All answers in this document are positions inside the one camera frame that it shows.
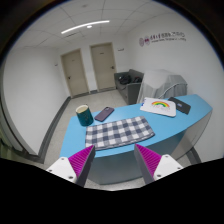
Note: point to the right beige door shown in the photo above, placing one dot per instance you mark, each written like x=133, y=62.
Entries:
x=104, y=65

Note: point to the left beige door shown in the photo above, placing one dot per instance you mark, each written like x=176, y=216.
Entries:
x=74, y=72

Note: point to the dark green mug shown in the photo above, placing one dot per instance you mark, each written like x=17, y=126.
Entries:
x=84, y=115

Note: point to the black notebook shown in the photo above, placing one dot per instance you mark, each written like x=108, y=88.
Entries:
x=180, y=105

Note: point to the wall logo sign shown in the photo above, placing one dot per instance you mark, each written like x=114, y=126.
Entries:
x=161, y=37

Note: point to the long ceiling light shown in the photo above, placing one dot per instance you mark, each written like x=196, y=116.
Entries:
x=85, y=25

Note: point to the white board with rainbow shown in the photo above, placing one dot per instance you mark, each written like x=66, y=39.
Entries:
x=159, y=106

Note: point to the blue white checkered towel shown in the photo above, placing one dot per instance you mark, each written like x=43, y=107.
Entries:
x=118, y=133

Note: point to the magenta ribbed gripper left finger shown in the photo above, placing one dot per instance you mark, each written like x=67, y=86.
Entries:
x=75, y=168

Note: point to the black bag on sofa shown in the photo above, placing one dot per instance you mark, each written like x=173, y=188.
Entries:
x=126, y=79

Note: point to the beige door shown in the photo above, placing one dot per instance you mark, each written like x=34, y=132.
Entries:
x=74, y=72
x=104, y=65

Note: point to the grey cloth covered object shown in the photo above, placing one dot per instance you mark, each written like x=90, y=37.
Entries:
x=161, y=84

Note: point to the purple smartphone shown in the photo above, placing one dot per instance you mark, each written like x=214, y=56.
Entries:
x=104, y=114

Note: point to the grey sofa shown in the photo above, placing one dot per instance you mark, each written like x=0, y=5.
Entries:
x=130, y=91

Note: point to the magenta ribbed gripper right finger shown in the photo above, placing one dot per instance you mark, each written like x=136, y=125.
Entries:
x=154, y=166

